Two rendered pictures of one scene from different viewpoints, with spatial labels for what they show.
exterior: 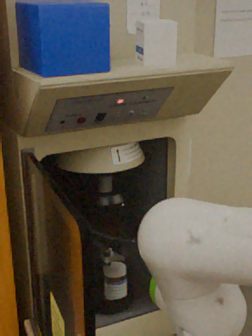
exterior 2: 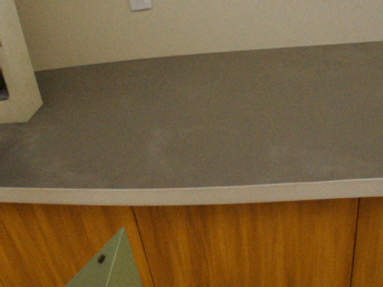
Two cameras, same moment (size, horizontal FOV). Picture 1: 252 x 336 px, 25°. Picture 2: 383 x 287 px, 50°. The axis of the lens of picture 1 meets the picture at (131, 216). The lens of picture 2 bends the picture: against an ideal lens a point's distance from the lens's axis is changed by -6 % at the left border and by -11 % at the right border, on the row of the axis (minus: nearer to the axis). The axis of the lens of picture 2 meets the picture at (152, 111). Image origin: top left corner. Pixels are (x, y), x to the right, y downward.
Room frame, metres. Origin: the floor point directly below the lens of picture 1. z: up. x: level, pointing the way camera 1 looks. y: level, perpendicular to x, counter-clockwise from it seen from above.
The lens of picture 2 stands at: (0.49, -1.11, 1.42)
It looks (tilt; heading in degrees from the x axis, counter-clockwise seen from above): 26 degrees down; 45
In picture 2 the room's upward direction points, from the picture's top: 11 degrees counter-clockwise
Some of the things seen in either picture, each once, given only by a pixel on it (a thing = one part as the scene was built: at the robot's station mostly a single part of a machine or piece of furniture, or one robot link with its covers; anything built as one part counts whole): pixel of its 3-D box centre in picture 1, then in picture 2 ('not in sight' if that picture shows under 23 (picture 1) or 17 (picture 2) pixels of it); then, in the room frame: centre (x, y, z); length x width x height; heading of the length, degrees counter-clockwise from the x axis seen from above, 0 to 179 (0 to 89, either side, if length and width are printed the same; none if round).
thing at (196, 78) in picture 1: (127, 98); not in sight; (0.87, 0.01, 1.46); 0.32 x 0.11 x 0.10; 118
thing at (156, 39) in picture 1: (156, 41); not in sight; (0.89, -0.04, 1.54); 0.05 x 0.05 x 0.06; 14
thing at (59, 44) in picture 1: (62, 37); not in sight; (0.82, 0.10, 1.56); 0.10 x 0.10 x 0.09; 28
